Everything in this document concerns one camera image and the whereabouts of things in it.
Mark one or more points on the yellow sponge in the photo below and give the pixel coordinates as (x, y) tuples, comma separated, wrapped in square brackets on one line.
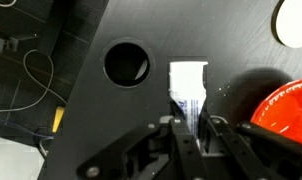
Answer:
[(58, 118)]

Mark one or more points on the red bowl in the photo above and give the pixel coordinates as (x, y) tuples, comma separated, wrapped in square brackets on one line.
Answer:
[(287, 110)]

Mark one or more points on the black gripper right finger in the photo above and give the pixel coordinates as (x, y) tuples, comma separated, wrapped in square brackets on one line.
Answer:
[(251, 153)]

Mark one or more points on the beige round wooden disc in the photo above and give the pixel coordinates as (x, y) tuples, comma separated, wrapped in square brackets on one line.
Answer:
[(296, 23)]

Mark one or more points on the white toothpaste tube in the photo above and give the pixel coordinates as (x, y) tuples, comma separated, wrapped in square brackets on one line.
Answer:
[(187, 83)]

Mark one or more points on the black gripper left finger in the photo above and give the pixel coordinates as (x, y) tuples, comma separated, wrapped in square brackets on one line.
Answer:
[(177, 150)]

